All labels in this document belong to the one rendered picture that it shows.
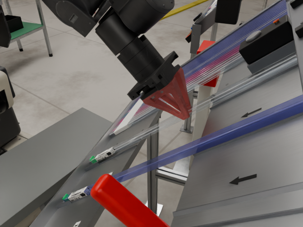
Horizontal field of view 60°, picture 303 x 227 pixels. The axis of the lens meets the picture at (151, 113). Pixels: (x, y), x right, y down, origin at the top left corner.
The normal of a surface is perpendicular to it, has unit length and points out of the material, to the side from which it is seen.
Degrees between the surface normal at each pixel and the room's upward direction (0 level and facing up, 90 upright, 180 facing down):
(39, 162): 0
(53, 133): 0
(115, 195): 40
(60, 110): 0
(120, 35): 71
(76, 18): 106
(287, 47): 90
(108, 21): 67
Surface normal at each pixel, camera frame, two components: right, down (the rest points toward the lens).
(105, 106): 0.00, -0.81
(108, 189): 0.60, -0.48
